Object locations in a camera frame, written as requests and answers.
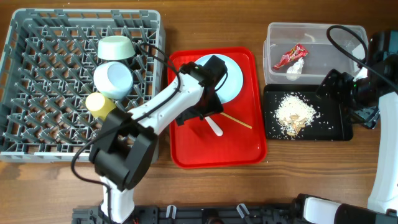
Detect white plastic fork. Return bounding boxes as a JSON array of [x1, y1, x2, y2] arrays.
[[205, 116, 223, 137]]

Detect red plastic tray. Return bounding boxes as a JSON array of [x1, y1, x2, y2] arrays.
[[170, 47, 267, 169]]

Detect black waste tray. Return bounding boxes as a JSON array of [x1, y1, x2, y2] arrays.
[[262, 84, 353, 141]]

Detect grey dishwasher rack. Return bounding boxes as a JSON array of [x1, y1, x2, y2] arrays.
[[1, 9, 166, 162]]

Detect light blue plate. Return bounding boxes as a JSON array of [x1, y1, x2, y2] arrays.
[[195, 54, 243, 106]]

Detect yellow plastic cup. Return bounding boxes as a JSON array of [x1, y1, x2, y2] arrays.
[[85, 92, 116, 121]]

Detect clear plastic bin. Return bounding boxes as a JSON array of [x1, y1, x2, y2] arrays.
[[263, 22, 359, 85]]

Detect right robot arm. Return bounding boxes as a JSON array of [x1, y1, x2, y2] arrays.
[[289, 26, 397, 223]]

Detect light blue bowl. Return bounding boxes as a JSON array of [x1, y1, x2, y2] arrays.
[[93, 62, 133, 100]]

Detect green bowl with leftovers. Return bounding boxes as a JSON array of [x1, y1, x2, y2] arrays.
[[97, 35, 136, 60]]

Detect red snack wrapper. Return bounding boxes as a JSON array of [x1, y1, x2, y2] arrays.
[[273, 44, 309, 70]]

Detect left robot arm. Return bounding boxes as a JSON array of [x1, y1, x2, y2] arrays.
[[89, 55, 228, 223]]

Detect rice and peanut scraps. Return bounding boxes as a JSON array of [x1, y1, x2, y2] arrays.
[[274, 92, 322, 138]]

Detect white tissue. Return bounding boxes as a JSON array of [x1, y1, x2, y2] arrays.
[[286, 58, 304, 81]]

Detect wooden chopstick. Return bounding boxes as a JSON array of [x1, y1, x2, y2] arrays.
[[220, 112, 252, 129]]

